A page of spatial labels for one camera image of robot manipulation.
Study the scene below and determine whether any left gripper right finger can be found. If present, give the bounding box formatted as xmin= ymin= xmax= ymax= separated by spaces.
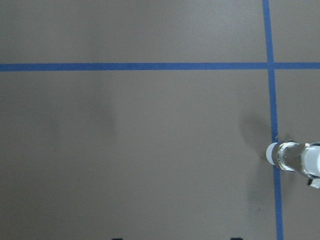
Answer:
xmin=230 ymin=237 xmax=243 ymax=240

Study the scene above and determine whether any white chrome PPR valve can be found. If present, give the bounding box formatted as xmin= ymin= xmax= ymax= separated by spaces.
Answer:
xmin=265 ymin=140 xmax=320 ymax=189

